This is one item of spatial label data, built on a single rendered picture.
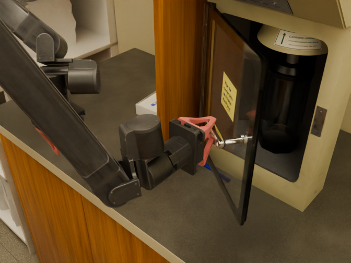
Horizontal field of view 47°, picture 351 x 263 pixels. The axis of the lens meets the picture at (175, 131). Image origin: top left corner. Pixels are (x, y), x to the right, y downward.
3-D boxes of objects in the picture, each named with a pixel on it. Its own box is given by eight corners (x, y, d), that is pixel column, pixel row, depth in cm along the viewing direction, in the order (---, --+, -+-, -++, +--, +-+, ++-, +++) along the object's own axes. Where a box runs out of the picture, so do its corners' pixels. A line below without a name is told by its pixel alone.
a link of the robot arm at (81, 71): (47, 40, 89) (35, 33, 80) (100, 39, 89) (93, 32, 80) (49, 95, 89) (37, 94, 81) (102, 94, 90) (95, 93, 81)
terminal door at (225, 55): (202, 145, 112) (209, 1, 89) (243, 229, 88) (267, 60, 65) (199, 146, 112) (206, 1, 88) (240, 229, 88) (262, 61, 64)
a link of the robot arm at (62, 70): (37, 60, 85) (31, 73, 80) (70, 60, 85) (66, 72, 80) (44, 89, 89) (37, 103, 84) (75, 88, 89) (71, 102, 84)
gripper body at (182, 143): (201, 129, 74) (174, 147, 69) (199, 171, 79) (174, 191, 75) (175, 116, 77) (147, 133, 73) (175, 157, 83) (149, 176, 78)
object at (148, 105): (158, 98, 142) (158, 88, 140) (196, 113, 134) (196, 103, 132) (136, 114, 134) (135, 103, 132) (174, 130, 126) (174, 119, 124)
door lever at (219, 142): (226, 122, 86) (227, 112, 85) (243, 149, 79) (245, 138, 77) (202, 126, 85) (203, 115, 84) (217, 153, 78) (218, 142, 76)
